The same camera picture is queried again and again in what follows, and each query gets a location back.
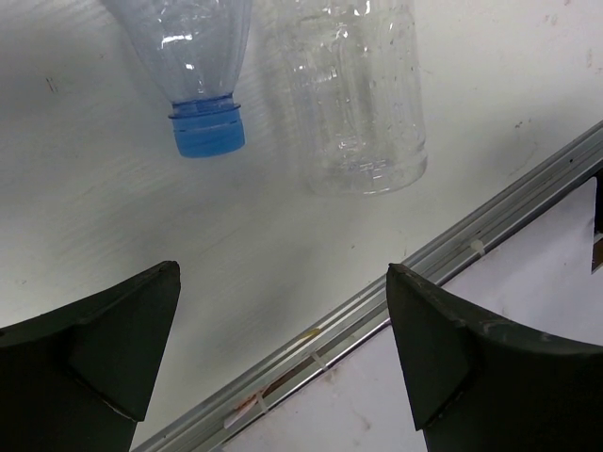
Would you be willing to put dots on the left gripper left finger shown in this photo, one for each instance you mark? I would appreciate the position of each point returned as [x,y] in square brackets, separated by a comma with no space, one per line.
[81,377]

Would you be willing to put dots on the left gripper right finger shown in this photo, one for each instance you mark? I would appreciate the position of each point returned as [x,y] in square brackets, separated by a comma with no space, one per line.
[477,381]

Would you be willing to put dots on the clear bottle white cap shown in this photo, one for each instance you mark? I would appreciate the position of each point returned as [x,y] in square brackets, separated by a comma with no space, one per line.
[353,74]

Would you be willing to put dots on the blue label blue cap bottle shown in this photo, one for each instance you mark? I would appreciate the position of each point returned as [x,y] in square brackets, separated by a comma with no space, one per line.
[194,52]

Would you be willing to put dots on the aluminium table edge rail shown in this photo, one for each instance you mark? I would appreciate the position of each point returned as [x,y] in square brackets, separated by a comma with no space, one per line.
[316,352]

